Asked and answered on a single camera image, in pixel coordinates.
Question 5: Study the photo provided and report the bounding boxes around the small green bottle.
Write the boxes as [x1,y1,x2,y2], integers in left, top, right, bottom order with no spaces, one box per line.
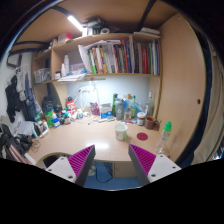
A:
[131,95,138,118]

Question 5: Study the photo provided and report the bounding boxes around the jar with white lid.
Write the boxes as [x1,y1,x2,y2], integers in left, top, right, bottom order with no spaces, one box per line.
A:
[136,111,147,127]

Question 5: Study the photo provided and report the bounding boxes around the red and white bottle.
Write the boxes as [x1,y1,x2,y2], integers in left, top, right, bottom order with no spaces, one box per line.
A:
[65,96,76,116]

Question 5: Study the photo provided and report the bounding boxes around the wooden shelf unit with books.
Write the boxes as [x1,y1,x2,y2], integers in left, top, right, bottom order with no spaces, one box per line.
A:
[31,27,163,85]

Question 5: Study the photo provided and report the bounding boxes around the flat round red coaster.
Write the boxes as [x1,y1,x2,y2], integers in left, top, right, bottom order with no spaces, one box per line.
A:
[136,132,149,141]

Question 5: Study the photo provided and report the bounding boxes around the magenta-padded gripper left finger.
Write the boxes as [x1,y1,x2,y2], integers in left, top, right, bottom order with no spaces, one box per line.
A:
[45,144,97,187]

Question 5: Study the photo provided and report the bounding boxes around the white cup with green print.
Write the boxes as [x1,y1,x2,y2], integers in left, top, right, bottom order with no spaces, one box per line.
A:
[114,122,129,141]

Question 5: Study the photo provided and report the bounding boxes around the ceiling tube light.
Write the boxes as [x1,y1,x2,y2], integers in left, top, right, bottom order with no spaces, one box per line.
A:
[67,14,84,33]

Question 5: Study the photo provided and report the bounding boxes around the dark bag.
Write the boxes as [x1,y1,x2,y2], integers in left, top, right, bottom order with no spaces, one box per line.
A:
[0,123,34,164]

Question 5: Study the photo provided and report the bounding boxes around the hanging dark clothes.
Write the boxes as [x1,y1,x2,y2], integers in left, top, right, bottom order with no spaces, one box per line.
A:
[4,63,43,124]

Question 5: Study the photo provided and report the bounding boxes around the clear glass bottle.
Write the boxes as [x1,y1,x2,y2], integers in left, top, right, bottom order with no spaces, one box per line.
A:
[145,91,155,117]

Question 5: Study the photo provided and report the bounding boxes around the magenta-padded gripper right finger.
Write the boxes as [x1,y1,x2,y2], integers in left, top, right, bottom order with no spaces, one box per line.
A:
[128,143,182,187]

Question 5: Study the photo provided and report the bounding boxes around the pink pouch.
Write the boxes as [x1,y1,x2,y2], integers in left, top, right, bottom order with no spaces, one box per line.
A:
[89,101,101,117]

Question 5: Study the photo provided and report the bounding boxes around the grey tumbler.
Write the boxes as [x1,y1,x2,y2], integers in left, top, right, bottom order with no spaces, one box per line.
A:
[114,98,125,121]

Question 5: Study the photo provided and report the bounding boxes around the brown mug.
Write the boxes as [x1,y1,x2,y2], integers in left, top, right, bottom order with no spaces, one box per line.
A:
[144,115,160,131]

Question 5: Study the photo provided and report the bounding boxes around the clear bottle with green cap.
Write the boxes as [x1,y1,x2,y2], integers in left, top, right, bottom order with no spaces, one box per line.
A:
[154,121,173,157]

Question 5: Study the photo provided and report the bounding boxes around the white desk lamp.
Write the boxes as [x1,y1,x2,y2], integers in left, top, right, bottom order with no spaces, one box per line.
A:
[78,83,101,116]

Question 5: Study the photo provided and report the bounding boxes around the plastic bottle with orange cap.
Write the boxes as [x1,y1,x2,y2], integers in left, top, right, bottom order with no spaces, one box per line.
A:
[124,94,133,121]

